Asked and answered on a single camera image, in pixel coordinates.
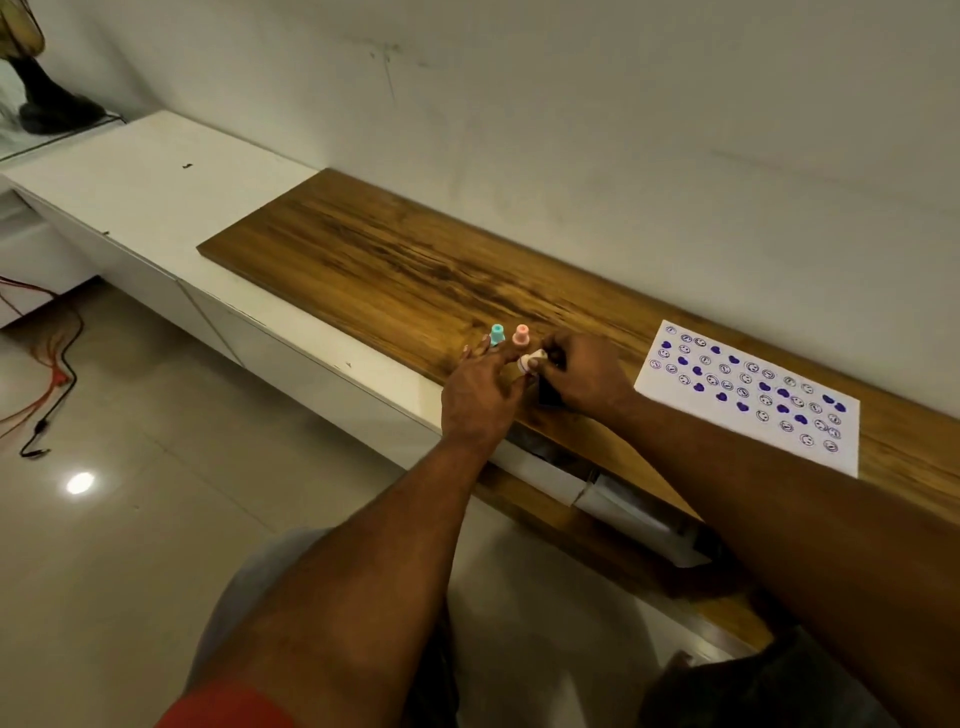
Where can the person's right forearm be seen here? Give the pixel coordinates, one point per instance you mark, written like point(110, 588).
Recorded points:
point(787, 540)

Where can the white pink stamp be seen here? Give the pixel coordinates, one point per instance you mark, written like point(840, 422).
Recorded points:
point(527, 364)

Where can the teal stamp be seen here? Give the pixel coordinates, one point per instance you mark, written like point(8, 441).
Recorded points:
point(497, 334)

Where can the person's right fingers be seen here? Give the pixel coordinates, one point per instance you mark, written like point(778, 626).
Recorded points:
point(556, 352)

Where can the white stamped paper sheet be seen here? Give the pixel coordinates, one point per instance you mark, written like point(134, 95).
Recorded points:
point(750, 397)

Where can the black fan stand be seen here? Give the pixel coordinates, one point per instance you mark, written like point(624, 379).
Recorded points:
point(45, 90)

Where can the person's right hand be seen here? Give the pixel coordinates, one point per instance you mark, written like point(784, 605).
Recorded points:
point(592, 375)

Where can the person's left forearm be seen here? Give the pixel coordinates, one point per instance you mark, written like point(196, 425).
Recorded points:
point(360, 585)

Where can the white low cabinet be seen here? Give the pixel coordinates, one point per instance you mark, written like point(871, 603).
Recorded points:
point(165, 202)

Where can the person's red sleeve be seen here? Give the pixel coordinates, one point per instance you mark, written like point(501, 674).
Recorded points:
point(225, 709)

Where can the person's left hand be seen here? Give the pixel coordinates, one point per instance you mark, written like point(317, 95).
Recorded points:
point(476, 401)

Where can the brown wooden board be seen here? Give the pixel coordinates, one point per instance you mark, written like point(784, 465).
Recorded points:
point(390, 270)

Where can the person's left fingers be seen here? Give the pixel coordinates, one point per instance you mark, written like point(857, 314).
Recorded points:
point(486, 358)

